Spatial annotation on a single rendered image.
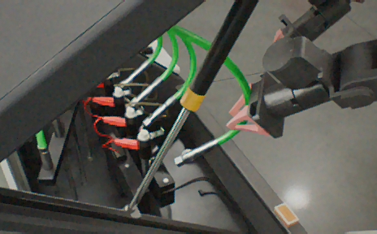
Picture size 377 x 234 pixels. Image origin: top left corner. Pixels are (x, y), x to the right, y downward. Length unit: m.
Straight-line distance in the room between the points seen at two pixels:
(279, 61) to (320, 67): 0.06
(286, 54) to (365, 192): 1.84
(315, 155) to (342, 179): 0.21
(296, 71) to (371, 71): 0.10
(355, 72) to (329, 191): 1.75
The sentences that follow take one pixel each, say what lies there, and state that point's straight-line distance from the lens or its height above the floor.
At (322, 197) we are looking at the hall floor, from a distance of 2.28.
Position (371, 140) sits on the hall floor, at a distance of 2.70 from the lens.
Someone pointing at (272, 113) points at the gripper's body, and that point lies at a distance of 0.68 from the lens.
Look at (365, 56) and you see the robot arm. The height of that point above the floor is 1.40.
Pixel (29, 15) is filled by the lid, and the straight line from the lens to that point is 0.32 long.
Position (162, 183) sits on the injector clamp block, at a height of 0.98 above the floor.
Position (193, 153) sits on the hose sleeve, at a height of 1.13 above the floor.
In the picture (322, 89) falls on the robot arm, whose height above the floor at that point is 1.34.
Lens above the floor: 1.71
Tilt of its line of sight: 42 degrees down
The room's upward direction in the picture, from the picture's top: 2 degrees clockwise
